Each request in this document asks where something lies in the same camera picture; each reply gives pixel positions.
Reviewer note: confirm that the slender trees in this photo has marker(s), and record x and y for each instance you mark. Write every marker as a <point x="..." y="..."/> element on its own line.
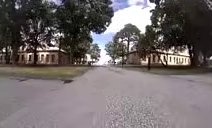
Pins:
<point x="125" y="40"/>

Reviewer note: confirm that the grey asphalt road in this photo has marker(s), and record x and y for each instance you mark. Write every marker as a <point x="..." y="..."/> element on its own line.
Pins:
<point x="104" y="100"/>

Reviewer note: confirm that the dark drain cover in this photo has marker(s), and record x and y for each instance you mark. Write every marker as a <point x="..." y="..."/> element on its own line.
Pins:
<point x="68" y="81"/>

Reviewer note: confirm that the long beige building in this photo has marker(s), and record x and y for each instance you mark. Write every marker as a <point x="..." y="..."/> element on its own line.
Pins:
<point x="44" y="57"/>

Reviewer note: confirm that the grass field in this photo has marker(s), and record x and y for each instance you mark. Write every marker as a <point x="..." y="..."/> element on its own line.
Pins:
<point x="40" y="72"/>

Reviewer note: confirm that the long white building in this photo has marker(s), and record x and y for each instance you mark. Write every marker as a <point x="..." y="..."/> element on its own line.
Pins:
<point x="175" y="58"/>

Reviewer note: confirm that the row of large trees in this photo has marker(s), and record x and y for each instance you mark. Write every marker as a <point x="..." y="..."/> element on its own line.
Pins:
<point x="44" y="26"/>

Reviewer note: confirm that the large dark trees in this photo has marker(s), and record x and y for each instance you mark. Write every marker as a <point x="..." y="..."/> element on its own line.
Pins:
<point x="190" y="26"/>

